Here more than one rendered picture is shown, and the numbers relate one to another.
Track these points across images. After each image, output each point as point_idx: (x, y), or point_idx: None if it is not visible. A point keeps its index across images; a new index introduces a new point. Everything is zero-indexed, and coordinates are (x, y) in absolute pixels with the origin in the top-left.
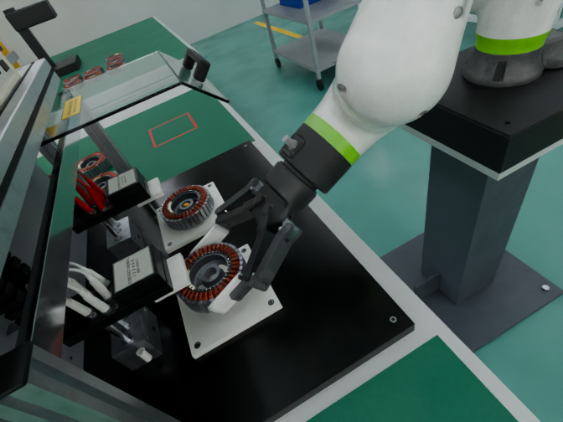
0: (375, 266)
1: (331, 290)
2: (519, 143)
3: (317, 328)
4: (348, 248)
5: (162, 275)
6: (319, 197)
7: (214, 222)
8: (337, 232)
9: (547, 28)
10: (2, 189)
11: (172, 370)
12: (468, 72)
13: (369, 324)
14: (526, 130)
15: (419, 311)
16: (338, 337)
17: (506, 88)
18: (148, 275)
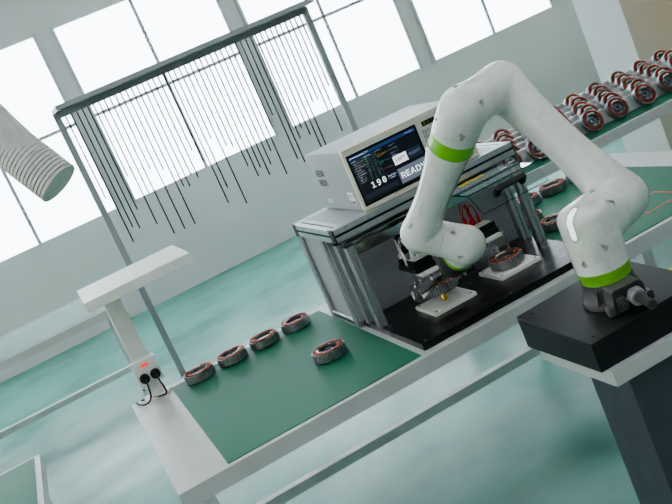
0: (462, 333)
1: (443, 323)
2: (527, 330)
3: (424, 327)
4: (477, 323)
5: (417, 265)
6: (525, 300)
7: (496, 275)
8: (490, 316)
9: (580, 274)
10: (389, 210)
11: (412, 308)
12: None
13: (423, 336)
14: (525, 322)
15: (434, 349)
16: (419, 332)
17: (582, 304)
18: (413, 261)
